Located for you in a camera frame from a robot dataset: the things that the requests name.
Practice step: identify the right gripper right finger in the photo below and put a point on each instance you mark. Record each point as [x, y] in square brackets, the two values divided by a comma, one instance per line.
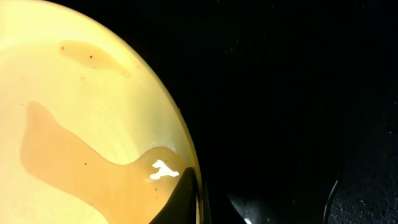
[247, 209]

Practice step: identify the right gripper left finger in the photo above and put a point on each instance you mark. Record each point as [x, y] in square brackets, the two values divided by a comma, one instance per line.
[181, 207]

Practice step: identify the yellow plate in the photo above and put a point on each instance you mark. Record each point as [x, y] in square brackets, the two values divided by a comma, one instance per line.
[89, 133]

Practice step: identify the black round tray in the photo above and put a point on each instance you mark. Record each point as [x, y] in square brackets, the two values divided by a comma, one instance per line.
[290, 104]

